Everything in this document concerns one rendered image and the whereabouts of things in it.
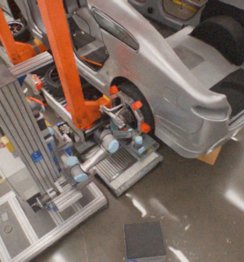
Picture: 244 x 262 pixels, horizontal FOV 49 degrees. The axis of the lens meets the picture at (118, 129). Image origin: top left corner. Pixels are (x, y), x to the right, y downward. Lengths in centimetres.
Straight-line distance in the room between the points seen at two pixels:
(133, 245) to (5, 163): 148
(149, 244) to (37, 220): 130
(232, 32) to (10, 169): 301
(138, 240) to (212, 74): 219
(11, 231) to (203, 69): 300
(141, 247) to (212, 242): 88
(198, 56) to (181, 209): 196
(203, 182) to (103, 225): 139
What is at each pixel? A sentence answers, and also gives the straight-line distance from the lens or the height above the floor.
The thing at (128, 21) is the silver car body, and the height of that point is 186.
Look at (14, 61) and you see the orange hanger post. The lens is 491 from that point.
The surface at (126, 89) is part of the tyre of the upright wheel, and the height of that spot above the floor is 117.
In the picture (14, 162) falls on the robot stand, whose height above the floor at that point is 123.
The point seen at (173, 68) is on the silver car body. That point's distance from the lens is 245.
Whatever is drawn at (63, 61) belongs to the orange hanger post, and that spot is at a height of 159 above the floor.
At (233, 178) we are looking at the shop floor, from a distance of 386.
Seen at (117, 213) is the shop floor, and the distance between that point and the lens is 346.
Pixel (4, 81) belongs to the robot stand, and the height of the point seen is 203.
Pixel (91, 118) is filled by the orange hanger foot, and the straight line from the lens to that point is 354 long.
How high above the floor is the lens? 318
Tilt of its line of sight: 50 degrees down
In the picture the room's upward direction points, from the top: 6 degrees counter-clockwise
